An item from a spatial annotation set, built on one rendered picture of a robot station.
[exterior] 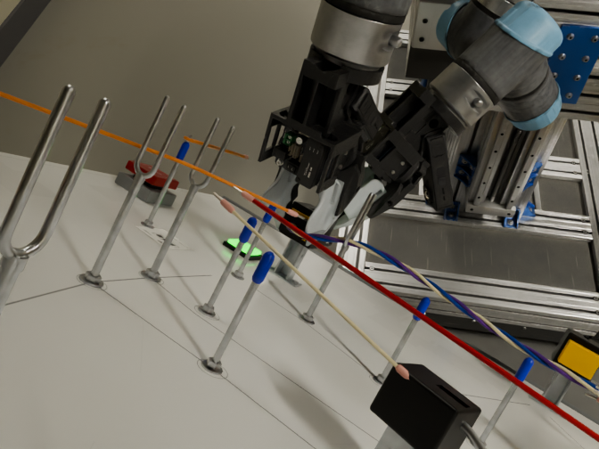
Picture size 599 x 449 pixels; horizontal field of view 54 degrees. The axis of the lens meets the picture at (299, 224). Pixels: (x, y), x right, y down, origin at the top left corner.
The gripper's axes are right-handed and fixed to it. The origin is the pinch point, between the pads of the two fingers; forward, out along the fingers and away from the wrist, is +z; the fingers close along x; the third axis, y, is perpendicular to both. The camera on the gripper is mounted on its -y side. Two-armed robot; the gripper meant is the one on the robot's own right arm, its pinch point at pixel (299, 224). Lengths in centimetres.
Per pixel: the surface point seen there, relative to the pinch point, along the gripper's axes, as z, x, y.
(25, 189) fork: -24.0, 7.5, 42.7
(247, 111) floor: 62, -95, -150
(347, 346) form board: 3.5, 12.1, 9.1
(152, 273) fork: -3.0, -2.5, 21.8
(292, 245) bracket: 4.5, -0.8, -2.2
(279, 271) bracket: 7.7, -0.8, -0.7
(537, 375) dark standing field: 73, 47, -106
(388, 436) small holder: -9.0, 19.8, 28.3
